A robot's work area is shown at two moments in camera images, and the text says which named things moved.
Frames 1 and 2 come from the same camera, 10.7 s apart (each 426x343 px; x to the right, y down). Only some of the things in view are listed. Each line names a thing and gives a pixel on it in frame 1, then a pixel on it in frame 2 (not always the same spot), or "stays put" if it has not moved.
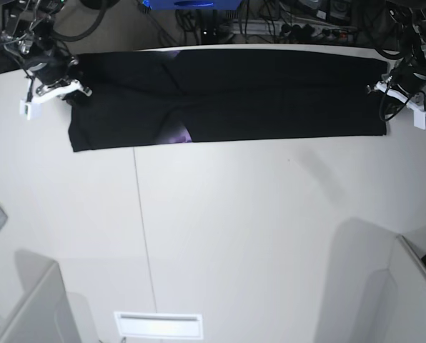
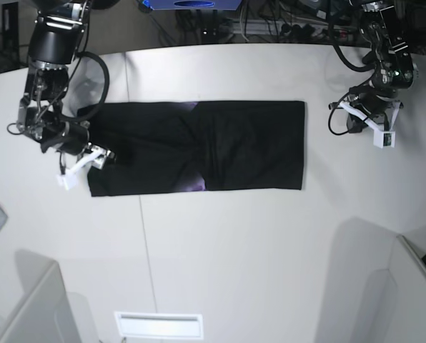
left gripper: [53, 66] → [71, 141]
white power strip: [266, 27] stays put
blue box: [192, 4] stays put
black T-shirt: [146, 98] → [197, 147]
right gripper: [411, 74] → [368, 99]
